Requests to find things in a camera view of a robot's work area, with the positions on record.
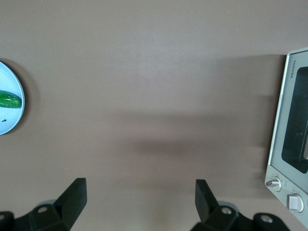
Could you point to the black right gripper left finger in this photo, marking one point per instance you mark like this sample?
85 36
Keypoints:
72 199

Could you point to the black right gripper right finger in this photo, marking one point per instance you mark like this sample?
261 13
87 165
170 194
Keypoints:
204 199

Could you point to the silver toaster oven body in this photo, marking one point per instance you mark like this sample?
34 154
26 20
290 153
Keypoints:
284 193

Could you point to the silver knob with narrow grip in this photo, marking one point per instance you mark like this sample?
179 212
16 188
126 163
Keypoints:
273 184

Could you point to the silver knob with wide grip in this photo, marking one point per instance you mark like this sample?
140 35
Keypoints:
295 202

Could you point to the green cucumber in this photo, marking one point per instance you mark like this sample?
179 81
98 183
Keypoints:
9 99

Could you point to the light blue round plate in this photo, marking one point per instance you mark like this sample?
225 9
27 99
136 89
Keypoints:
9 77

